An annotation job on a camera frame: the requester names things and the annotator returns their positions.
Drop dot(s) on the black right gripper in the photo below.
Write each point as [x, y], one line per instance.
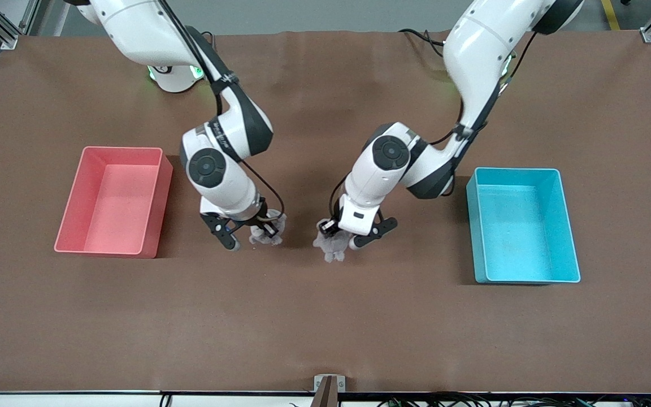
[261, 221]

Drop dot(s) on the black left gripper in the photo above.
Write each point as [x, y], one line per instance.
[330, 225]

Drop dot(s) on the grey plush toy white face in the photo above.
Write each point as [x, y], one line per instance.
[257, 238]

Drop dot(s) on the plain grey plush toy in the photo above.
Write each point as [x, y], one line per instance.
[331, 249]

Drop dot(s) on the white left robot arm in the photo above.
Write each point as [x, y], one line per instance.
[390, 152]

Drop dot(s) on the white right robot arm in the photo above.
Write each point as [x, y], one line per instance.
[207, 167]

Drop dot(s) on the pink plastic box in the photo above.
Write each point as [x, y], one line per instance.
[111, 215]

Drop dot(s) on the blue plastic box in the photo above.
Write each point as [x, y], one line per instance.
[520, 237]

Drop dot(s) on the small metal table bracket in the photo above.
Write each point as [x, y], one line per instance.
[319, 384]

